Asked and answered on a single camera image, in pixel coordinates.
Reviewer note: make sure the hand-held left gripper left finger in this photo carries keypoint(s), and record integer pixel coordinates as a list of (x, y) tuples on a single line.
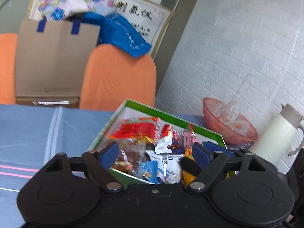
[(109, 154)]

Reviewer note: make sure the white thermos jug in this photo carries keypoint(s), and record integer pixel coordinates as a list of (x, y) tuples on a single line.
[(277, 137)]

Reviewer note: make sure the green cardboard box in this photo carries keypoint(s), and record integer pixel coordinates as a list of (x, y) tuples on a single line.
[(123, 174)]

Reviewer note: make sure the clear plastic wrap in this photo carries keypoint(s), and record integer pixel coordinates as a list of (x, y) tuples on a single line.
[(228, 114)]

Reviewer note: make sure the blue bag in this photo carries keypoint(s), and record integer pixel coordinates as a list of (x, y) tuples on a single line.
[(123, 35)]

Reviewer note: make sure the white black snack packet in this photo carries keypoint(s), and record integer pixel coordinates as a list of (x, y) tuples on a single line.
[(166, 163)]

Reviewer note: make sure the red checkered snack packet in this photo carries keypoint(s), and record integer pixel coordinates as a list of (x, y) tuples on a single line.
[(135, 129)]

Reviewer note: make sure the pink plastic bowl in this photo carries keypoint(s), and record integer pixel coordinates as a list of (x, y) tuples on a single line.
[(213, 123)]

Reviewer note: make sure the brown cardboard box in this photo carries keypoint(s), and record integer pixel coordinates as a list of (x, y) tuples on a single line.
[(54, 59)]

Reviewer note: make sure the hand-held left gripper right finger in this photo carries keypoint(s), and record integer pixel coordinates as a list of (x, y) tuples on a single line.
[(201, 154)]

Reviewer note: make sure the framed calligraphy poster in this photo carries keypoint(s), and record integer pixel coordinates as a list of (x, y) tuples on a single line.
[(142, 11)]

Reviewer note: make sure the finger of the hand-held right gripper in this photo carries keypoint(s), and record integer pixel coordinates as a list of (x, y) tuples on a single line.
[(190, 166), (217, 146)]

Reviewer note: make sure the green blue candy packet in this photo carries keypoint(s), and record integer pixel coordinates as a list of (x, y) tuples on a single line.
[(148, 171)]

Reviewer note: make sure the pink lemon print packet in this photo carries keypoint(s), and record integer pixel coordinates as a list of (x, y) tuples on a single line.
[(188, 139)]

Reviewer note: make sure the orange chair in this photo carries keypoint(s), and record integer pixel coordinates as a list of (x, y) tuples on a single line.
[(118, 76), (7, 68)]

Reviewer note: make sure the small white purple packet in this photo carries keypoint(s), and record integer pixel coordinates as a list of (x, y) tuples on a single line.
[(163, 144)]

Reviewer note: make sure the blue striped tablecloth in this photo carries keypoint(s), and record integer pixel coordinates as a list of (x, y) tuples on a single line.
[(35, 128)]

